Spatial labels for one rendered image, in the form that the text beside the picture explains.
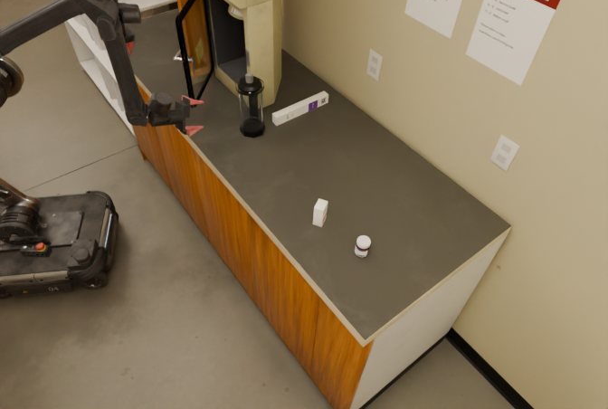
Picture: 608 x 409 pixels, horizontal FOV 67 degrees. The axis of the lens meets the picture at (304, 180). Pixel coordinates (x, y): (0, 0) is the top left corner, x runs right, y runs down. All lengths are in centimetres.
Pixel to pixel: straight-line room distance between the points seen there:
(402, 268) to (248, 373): 108
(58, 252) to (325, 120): 148
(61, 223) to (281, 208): 140
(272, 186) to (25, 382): 151
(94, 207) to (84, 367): 81
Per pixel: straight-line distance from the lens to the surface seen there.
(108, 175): 322
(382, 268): 151
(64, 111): 384
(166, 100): 167
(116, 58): 157
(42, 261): 261
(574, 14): 142
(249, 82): 176
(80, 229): 265
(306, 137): 189
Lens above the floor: 220
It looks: 47 degrees down
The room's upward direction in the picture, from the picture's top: 3 degrees clockwise
